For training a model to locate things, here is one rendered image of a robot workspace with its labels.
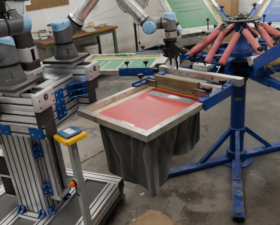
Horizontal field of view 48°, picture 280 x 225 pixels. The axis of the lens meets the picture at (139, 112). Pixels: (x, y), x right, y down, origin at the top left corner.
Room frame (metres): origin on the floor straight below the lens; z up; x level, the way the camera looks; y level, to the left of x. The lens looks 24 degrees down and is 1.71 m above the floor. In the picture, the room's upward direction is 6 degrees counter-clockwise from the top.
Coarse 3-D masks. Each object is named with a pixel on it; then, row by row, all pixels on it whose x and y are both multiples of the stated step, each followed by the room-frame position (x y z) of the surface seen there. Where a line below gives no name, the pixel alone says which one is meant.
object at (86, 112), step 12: (144, 84) 2.13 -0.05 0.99; (204, 84) 1.99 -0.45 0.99; (120, 96) 1.97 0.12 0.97; (84, 108) 1.78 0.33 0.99; (96, 108) 1.83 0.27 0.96; (192, 108) 1.61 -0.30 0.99; (96, 120) 1.63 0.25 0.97; (108, 120) 1.57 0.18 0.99; (168, 120) 1.50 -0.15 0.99; (180, 120) 1.53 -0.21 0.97; (132, 132) 1.42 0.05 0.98; (144, 132) 1.39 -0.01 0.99; (156, 132) 1.39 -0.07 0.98
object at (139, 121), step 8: (184, 96) 1.90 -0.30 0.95; (192, 96) 1.88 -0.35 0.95; (168, 104) 1.79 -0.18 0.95; (176, 104) 1.78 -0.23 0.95; (184, 104) 1.76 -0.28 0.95; (168, 112) 1.67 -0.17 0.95; (176, 112) 1.66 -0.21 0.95; (128, 120) 1.62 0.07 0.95; (136, 120) 1.61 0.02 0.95; (144, 120) 1.60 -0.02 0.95; (152, 120) 1.59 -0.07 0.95; (160, 120) 1.58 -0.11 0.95; (144, 128) 1.50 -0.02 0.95
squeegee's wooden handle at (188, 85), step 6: (156, 78) 2.08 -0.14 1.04; (162, 78) 2.04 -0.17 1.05; (168, 78) 2.00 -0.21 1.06; (174, 78) 1.97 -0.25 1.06; (162, 84) 2.04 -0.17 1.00; (168, 84) 2.00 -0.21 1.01; (174, 84) 1.96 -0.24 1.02; (180, 84) 1.93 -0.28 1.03; (186, 84) 1.89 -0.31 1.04; (192, 84) 1.86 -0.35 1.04; (198, 84) 1.84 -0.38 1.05; (186, 90) 1.89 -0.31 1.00; (192, 90) 1.86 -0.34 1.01
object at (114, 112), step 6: (150, 90) 2.08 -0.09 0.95; (156, 90) 2.07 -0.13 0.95; (162, 90) 2.05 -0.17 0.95; (138, 96) 1.98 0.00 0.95; (144, 96) 1.97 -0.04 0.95; (150, 96) 1.96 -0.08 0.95; (156, 96) 1.95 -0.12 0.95; (126, 102) 1.90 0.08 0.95; (108, 108) 1.82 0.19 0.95; (114, 108) 1.81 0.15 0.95; (102, 114) 1.74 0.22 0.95; (108, 114) 1.73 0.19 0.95; (114, 114) 1.72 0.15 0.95; (120, 114) 1.71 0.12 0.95; (126, 114) 1.71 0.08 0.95; (132, 114) 1.70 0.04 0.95; (120, 120) 1.63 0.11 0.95
